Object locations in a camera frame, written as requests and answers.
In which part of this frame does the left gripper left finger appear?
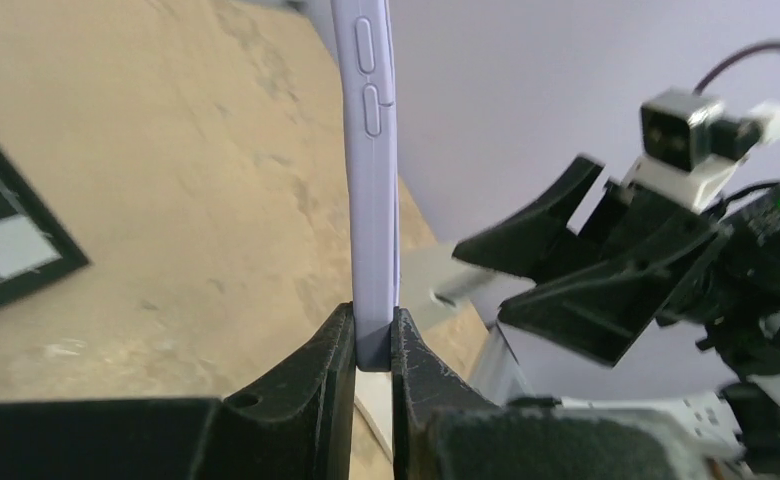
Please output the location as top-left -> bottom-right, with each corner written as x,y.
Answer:
0,304 -> 355,479

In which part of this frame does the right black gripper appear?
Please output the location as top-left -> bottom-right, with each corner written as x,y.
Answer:
452,155 -> 780,367

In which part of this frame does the white phone case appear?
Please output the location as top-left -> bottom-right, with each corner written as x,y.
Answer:
355,370 -> 393,462

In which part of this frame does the black white chessboard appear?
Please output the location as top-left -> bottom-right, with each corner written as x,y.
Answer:
0,148 -> 90,308

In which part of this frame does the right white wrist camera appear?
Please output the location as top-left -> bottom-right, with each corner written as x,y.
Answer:
623,89 -> 780,212

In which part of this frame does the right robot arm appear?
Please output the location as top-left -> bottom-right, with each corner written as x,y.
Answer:
453,156 -> 780,474

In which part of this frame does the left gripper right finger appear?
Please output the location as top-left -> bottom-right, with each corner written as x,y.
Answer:
390,308 -> 711,480

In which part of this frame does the lilac phone case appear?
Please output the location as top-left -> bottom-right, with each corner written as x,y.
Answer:
331,0 -> 400,372

